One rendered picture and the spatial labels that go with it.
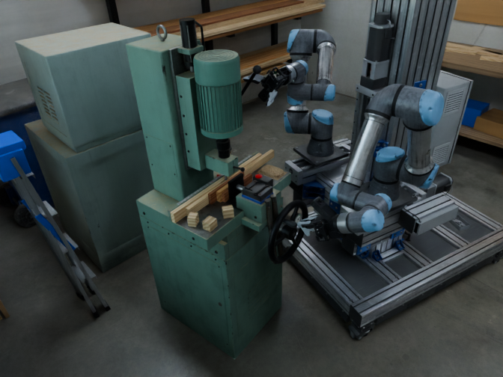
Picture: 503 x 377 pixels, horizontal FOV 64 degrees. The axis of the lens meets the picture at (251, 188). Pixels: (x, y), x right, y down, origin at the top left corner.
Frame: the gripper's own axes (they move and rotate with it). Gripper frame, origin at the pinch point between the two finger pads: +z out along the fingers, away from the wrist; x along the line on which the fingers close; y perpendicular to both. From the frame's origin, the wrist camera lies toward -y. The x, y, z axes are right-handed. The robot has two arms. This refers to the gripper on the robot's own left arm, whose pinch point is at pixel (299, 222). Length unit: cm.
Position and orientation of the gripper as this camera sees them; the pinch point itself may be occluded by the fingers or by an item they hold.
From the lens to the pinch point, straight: 164.1
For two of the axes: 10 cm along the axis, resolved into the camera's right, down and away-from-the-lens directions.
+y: 4.1, 8.9, 2.0
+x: 6.3, -4.3, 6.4
